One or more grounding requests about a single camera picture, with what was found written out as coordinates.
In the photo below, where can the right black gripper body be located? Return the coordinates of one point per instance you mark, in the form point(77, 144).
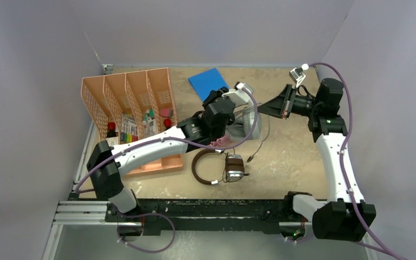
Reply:
point(301, 105)

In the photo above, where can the grey over-ear headphones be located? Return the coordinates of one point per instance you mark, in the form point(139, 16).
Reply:
point(243, 125)

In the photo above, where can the brown on-ear headphones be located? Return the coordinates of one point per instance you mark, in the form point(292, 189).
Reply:
point(234, 167)

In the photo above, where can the pink wired headphones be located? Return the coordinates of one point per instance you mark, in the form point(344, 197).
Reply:
point(223, 141)

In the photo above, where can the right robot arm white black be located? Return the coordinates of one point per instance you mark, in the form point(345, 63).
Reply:
point(345, 215)

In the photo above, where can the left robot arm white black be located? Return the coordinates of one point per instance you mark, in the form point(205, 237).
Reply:
point(109, 163)

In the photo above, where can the blue notebook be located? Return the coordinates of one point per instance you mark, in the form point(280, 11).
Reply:
point(203, 83)

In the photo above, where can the pink grey eraser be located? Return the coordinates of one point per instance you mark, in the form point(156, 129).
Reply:
point(166, 113)

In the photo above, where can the red black stamp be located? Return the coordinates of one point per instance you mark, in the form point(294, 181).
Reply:
point(167, 123)

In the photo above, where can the green white glue stick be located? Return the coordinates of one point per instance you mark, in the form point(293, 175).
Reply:
point(148, 116)

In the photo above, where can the clear ruler pack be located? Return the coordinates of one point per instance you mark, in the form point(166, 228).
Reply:
point(129, 125)

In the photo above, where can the colourful marker set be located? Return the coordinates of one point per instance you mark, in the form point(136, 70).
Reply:
point(127, 138)

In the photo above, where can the peach plastic desk organizer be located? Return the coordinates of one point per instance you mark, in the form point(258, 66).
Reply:
point(107, 97)

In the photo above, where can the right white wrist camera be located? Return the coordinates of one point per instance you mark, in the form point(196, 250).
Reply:
point(297, 74)

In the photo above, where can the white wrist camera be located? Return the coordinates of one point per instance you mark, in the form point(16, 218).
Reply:
point(240, 94)
point(297, 74)

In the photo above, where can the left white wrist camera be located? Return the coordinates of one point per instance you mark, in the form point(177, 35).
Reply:
point(240, 94)

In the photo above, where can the black base frame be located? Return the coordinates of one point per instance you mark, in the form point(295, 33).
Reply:
point(269, 216)

